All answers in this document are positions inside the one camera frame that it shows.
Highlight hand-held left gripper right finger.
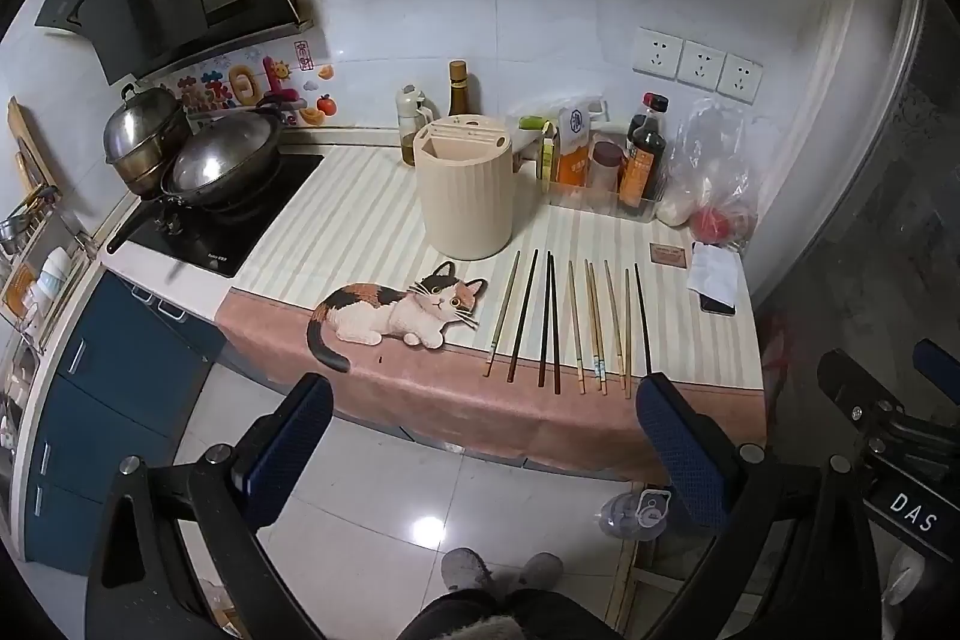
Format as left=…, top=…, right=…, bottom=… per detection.
left=636, top=372, right=882, bottom=640

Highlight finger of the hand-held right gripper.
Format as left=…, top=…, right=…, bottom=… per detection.
left=816, top=349, right=906, bottom=444
left=913, top=338, right=960, bottom=390

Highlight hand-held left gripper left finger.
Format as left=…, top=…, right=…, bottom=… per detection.
left=84, top=372, right=335, bottom=640

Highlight beige round utensil holder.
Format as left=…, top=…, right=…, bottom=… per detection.
left=413, top=115, right=516, bottom=259

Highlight clear plastic water bottle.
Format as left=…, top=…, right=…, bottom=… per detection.
left=600, top=488, right=673, bottom=540

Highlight white paper receipt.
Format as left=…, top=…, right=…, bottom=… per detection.
left=688, top=241, right=741, bottom=301

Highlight blue kitchen cabinets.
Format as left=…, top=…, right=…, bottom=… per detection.
left=0, top=269, right=226, bottom=577

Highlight red tomato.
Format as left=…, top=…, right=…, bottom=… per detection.
left=690, top=206, right=752, bottom=245

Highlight black glass cooktop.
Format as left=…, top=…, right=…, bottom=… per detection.
left=112, top=149, right=327, bottom=280

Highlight grey-green chopstick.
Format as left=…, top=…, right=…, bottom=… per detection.
left=484, top=250, right=522, bottom=378

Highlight white food lump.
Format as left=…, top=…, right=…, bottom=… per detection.
left=660, top=190, right=696, bottom=228

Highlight person's legs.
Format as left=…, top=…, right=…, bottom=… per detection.
left=396, top=586, right=610, bottom=640

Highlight cat printed striped table mat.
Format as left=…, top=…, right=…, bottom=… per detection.
left=216, top=143, right=770, bottom=485

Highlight clear plastic bag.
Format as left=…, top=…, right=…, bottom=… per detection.
left=658, top=98, right=761, bottom=253

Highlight clear plastic organizer bin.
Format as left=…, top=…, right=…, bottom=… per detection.
left=538, top=128, right=670, bottom=223

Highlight metal dish rack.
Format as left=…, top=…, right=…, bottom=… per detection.
left=0, top=179, right=102, bottom=357

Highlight red lidded jar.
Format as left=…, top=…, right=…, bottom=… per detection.
left=589, top=139, right=626, bottom=214

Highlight dark soy sauce bottle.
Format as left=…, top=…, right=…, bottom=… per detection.
left=619, top=92, right=671, bottom=218

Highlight white bowls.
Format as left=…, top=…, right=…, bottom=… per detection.
left=30, top=246, right=76, bottom=311

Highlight steel lidded wok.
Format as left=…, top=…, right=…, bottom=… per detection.
left=105, top=101, right=301, bottom=256

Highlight yellow seasoning box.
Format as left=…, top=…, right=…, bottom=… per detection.
left=540, top=121, right=561, bottom=185

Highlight orange seasoning packet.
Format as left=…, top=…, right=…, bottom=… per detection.
left=551, top=96, right=610, bottom=188

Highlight oil dispenser bottle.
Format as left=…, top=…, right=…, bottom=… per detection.
left=396, top=83, right=434, bottom=167

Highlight steel steamer pot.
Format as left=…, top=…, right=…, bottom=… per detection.
left=103, top=83, right=194, bottom=197

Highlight dark glass bottle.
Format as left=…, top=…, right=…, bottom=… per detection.
left=448, top=59, right=472, bottom=121

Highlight wooden cutting board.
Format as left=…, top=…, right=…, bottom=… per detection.
left=6, top=96, right=47, bottom=200

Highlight white wall socket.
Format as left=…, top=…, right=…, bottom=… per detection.
left=716, top=53, right=764, bottom=103
left=631, top=26, right=684, bottom=78
left=677, top=40, right=725, bottom=87

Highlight colourful wall stickers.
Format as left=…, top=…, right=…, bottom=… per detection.
left=161, top=38, right=338, bottom=128

